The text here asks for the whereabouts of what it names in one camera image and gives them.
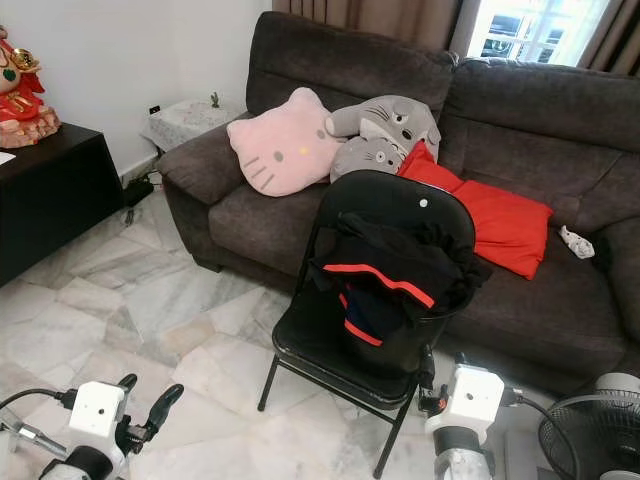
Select black garment red stripes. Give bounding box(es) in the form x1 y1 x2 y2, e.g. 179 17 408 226
310 212 494 349

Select black folding chair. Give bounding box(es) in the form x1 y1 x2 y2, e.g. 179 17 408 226
257 169 478 479

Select red cushion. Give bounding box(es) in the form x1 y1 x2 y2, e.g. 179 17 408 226
397 140 555 281

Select small white toy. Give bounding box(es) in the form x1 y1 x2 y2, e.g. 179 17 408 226
560 225 596 261

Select black power adapter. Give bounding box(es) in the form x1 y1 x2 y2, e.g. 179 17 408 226
123 172 158 223

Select grey Totoro plush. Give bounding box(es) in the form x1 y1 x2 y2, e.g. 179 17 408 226
325 94 443 184

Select dark brown sofa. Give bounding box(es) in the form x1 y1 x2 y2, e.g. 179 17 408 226
157 10 640 396

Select pink cat face pillow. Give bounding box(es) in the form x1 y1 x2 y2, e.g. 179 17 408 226
226 86 346 198

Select lace covered side table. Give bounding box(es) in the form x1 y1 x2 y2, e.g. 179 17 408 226
140 95 249 153

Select red Buddha statue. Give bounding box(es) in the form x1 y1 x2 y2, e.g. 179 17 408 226
0 25 62 150

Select bright window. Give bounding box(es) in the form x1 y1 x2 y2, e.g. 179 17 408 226
465 0 613 66

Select brown curtain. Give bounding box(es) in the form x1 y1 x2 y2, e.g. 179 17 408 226
272 0 481 51
580 0 640 76

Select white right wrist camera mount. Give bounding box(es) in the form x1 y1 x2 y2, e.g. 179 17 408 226
425 364 509 441

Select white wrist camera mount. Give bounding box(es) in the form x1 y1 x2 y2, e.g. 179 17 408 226
425 364 509 441
67 380 129 466

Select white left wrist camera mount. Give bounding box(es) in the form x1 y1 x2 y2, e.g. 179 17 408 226
67 380 129 466

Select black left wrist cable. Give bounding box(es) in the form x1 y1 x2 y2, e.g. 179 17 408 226
0 387 81 413

